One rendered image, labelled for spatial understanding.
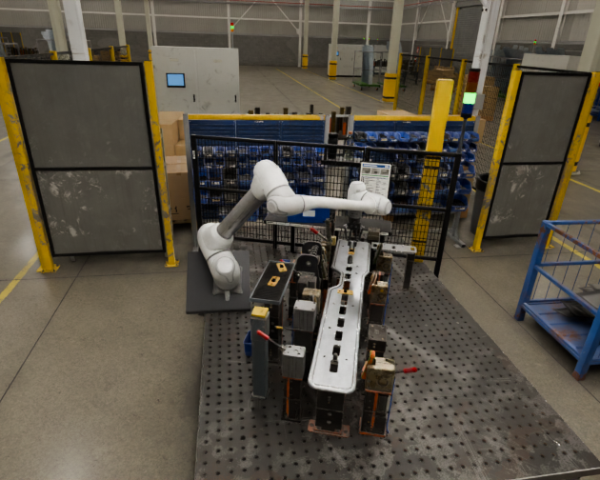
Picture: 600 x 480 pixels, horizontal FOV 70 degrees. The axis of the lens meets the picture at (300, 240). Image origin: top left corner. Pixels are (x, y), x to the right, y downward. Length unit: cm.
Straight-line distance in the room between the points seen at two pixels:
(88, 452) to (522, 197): 481
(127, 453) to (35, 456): 51
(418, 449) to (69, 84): 382
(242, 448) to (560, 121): 463
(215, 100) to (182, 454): 725
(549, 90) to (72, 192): 484
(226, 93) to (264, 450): 778
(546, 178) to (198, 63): 632
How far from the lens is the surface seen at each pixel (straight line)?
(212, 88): 902
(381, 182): 310
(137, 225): 463
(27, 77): 450
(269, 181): 215
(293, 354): 178
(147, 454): 291
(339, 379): 178
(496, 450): 212
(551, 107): 537
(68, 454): 306
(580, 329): 419
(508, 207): 549
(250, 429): 200
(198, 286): 270
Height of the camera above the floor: 221
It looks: 25 degrees down
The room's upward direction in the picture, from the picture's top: 2 degrees clockwise
